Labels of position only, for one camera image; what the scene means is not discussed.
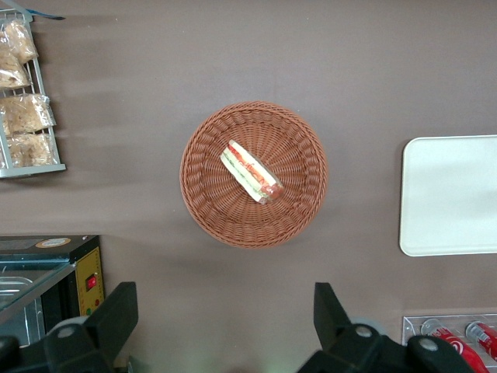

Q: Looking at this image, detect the clear bag of snacks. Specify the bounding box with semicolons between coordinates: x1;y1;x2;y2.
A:
0;53;33;91
0;93;57;136
0;19;39;65
5;132;60;169

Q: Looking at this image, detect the red cola bottle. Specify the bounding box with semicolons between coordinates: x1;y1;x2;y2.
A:
420;318;488;373
464;320;497;362

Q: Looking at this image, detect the wrapped triangle sandwich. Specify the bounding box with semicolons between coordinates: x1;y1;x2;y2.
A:
219;139;283;206

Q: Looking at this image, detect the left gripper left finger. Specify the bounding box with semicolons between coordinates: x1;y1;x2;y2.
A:
42;281;140;373

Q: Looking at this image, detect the clear acrylic bottle rack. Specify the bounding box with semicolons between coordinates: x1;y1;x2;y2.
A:
401;313;497;373

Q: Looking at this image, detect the round brown wicker basket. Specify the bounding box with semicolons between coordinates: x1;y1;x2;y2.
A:
179;100;329;249

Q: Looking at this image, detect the grey wire rack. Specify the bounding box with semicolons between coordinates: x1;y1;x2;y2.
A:
0;9;68;180

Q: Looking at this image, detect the blue flat strip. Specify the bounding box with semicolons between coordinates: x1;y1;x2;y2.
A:
28;12;67;22

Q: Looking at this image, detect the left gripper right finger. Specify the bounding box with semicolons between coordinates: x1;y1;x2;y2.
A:
298;281;407;373

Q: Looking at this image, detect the black food warmer machine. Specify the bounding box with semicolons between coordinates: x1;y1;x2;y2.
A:
0;234;106;349

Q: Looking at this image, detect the beige rectangular tray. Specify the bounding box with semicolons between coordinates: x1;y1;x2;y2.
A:
398;134;497;258

